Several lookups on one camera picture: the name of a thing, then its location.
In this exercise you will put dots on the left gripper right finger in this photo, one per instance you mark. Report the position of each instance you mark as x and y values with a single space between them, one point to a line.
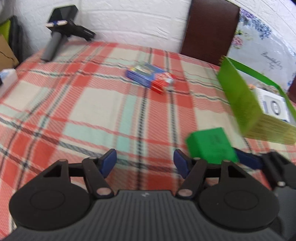
193 173

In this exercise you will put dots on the red small box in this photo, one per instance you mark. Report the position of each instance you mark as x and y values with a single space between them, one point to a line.
161 82

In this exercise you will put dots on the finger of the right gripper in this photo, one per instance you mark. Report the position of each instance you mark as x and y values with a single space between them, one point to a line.
278 170

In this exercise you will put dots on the blue card box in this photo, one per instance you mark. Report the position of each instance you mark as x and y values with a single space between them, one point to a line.
143 73

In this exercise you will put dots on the black handheld camera on grip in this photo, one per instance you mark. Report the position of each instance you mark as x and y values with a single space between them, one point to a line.
62 26

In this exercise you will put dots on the green small box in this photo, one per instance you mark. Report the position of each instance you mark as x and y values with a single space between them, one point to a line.
211 145

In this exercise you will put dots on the white power strip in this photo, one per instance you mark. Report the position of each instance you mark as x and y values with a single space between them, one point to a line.
8 78

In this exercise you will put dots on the dark brown headboard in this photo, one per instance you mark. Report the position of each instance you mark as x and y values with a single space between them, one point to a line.
210 28

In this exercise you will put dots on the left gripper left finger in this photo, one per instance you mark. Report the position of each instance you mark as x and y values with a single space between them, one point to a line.
96 170

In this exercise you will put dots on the green open cardboard box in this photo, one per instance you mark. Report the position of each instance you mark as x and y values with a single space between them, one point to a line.
252 121

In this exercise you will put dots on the white blue device box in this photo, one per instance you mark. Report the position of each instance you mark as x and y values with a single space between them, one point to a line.
272 104

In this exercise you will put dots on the plaid bed blanket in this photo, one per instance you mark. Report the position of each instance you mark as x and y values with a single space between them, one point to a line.
82 104

